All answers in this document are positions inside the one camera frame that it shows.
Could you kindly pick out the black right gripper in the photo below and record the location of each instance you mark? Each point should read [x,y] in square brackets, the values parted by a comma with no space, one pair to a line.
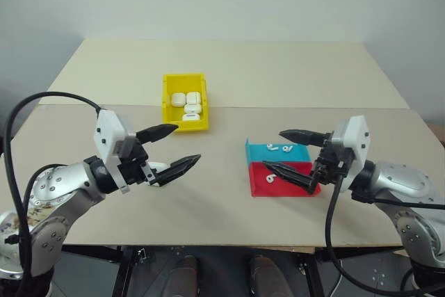
[330,168]

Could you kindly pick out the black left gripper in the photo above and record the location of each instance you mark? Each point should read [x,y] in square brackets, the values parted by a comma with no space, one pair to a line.
[133,170]

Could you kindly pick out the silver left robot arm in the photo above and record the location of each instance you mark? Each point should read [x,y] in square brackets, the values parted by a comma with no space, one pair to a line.
[62,178]

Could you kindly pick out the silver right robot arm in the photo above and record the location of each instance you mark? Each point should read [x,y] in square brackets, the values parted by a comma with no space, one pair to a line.
[400,178]

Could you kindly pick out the yellow plastic bin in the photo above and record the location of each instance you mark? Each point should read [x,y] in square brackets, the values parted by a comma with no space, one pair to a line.
[172,118]

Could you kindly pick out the blue plastic tray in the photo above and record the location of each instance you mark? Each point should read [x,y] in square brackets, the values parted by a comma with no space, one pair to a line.
[257,154]

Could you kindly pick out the red plastic tray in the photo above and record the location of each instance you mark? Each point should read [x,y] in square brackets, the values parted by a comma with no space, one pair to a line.
[264,189]

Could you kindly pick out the dark rounded shape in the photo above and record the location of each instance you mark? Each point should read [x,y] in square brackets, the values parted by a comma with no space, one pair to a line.
[264,276]
[184,276]

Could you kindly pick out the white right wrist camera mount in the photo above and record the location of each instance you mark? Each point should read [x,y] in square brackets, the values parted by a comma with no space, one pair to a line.
[356,137]

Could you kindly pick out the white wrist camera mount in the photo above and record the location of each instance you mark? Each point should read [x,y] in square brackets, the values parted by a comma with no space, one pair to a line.
[107,130]
[356,137]

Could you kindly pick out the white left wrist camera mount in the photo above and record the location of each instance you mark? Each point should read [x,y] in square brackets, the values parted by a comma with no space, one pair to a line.
[107,130]

